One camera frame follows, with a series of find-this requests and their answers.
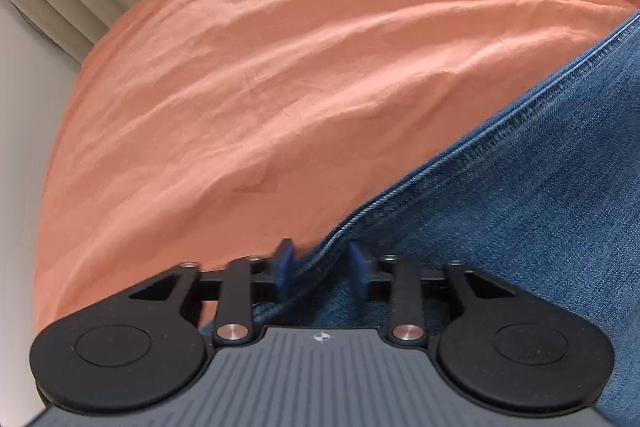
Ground orange bed sheet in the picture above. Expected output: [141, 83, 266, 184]
[31, 0, 640, 333]

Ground blue denim pants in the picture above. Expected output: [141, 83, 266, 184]
[199, 9, 640, 427]

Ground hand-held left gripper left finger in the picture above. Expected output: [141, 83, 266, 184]
[127, 238, 297, 349]

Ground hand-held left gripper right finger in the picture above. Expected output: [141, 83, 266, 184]
[349, 242, 517, 349]

